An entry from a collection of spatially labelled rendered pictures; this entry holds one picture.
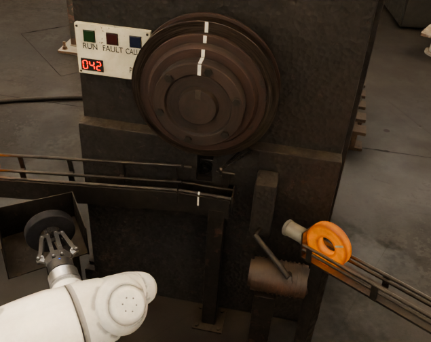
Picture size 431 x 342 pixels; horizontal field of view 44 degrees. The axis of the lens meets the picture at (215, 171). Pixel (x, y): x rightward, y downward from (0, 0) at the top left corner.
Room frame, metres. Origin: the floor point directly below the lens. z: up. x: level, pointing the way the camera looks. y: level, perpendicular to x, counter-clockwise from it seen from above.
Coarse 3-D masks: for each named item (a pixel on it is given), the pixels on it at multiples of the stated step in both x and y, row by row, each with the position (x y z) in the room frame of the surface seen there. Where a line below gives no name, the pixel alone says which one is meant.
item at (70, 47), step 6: (72, 6) 4.23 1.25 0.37; (72, 12) 4.23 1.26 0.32; (72, 18) 4.23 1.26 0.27; (72, 24) 4.23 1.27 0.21; (72, 30) 4.23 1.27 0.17; (72, 36) 4.23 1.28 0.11; (72, 42) 4.23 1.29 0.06; (60, 48) 4.16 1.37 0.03; (66, 48) 4.14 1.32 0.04; (72, 48) 4.17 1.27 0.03; (72, 54) 4.10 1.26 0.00
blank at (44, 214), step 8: (40, 216) 1.23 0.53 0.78; (48, 216) 1.23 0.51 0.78; (56, 216) 1.24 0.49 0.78; (64, 216) 1.26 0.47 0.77; (32, 224) 1.21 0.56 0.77; (40, 224) 1.22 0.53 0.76; (48, 224) 1.23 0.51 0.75; (56, 224) 1.24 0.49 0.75; (64, 224) 1.25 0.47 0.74; (72, 224) 1.26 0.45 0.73; (24, 232) 1.21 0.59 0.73; (32, 232) 1.21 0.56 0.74; (40, 232) 1.22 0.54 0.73; (64, 232) 1.25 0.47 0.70; (72, 232) 1.26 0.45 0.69; (32, 240) 1.21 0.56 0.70; (32, 248) 1.21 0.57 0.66; (48, 248) 1.23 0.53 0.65; (56, 248) 1.24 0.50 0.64
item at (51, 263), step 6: (66, 252) 1.14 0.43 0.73; (48, 258) 1.11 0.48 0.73; (54, 258) 1.09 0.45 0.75; (60, 258) 1.09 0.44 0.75; (66, 258) 1.09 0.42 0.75; (72, 258) 1.13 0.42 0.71; (48, 264) 1.08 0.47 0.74; (54, 264) 1.07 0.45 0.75; (60, 264) 1.07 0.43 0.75; (66, 264) 1.07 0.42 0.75; (72, 264) 1.08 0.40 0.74; (48, 270) 1.07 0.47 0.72
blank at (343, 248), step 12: (312, 228) 1.31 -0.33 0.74; (324, 228) 1.28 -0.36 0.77; (336, 228) 1.27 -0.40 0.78; (312, 240) 1.30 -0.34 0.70; (336, 240) 1.24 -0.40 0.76; (348, 240) 1.24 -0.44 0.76; (312, 252) 1.29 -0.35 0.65; (324, 252) 1.27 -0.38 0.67; (336, 252) 1.24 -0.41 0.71; (348, 252) 1.22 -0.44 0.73; (324, 264) 1.26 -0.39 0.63
